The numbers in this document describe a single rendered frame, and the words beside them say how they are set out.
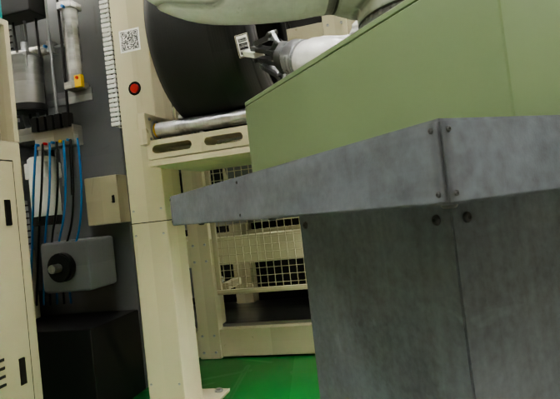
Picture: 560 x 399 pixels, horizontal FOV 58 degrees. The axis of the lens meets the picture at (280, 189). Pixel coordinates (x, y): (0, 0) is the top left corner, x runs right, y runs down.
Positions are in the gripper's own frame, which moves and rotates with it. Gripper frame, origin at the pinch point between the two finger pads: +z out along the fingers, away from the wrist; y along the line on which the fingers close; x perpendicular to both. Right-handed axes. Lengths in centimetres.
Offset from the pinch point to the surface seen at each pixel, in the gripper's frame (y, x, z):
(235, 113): 16.4, -6.5, 8.3
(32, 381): 68, -88, 13
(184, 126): 17.4, -19.1, 18.9
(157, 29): -11.0, -17.4, 18.7
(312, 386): 110, -14, -9
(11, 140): 8, -64, 42
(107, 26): -12, -22, 58
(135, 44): -6, -18, 47
